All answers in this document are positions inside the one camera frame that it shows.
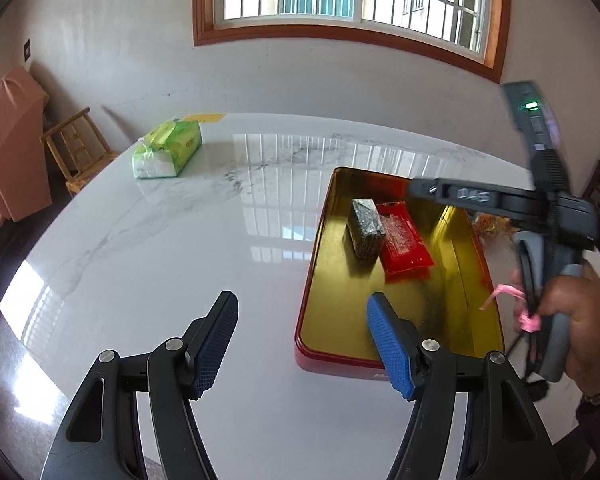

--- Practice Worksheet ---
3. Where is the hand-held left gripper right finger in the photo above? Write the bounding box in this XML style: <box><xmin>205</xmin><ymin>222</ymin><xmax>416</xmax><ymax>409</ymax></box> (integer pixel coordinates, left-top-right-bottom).
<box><xmin>366</xmin><ymin>292</ymin><xmax>553</xmax><ymax>480</ymax></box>

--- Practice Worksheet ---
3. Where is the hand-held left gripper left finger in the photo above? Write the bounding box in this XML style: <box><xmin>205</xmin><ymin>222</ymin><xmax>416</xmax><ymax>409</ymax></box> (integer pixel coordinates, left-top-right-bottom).
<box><xmin>40</xmin><ymin>290</ymin><xmax>240</xmax><ymax>480</ymax></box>

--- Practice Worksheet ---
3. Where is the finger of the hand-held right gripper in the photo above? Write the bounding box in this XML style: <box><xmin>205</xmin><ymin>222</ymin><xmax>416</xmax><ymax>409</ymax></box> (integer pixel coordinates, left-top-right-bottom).
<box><xmin>407</xmin><ymin>177</ymin><xmax>552</xmax><ymax>219</ymax></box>

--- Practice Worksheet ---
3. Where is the gold tin box red rim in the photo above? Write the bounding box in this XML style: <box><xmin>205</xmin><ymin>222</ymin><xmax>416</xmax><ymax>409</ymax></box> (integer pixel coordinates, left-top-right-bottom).
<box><xmin>294</xmin><ymin>166</ymin><xmax>506</xmax><ymax>383</ymax></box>

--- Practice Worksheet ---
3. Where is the person's right hand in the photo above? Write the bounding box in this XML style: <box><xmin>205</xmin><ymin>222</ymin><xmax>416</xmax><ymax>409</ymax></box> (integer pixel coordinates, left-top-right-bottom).
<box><xmin>509</xmin><ymin>262</ymin><xmax>600</xmax><ymax>398</ymax></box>

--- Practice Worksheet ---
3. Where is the red snack packet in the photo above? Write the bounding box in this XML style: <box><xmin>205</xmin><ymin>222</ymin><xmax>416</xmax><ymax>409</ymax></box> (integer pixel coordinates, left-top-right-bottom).
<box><xmin>375</xmin><ymin>201</ymin><xmax>436</xmax><ymax>273</ymax></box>

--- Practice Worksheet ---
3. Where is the pink ribbon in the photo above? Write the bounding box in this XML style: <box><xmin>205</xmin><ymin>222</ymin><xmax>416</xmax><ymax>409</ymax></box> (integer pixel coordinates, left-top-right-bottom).
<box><xmin>481</xmin><ymin>284</ymin><xmax>541</xmax><ymax>333</ymax></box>

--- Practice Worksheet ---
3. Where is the green tissue pack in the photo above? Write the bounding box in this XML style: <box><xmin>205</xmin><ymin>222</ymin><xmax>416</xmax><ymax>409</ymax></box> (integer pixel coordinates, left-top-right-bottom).
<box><xmin>131</xmin><ymin>120</ymin><xmax>202</xmax><ymax>179</ymax></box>

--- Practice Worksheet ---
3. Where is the wooden framed window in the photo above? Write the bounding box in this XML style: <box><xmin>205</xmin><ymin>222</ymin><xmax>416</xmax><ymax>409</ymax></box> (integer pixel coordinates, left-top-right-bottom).
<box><xmin>192</xmin><ymin>0</ymin><xmax>512</xmax><ymax>83</ymax></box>

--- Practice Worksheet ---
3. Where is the light wooden chair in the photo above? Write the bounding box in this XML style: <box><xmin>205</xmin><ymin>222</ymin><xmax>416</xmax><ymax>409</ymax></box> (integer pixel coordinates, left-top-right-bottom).
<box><xmin>41</xmin><ymin>107</ymin><xmax>121</xmax><ymax>197</ymax></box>

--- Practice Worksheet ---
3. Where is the pink covered cabinet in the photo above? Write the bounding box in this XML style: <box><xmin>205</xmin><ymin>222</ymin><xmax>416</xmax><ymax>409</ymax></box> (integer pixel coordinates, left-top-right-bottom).
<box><xmin>0</xmin><ymin>65</ymin><xmax>53</xmax><ymax>223</ymax></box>

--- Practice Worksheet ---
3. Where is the black cable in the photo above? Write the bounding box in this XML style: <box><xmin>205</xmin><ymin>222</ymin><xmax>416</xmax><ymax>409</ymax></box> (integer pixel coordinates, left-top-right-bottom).
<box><xmin>507</xmin><ymin>332</ymin><xmax>548</xmax><ymax>402</ymax></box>

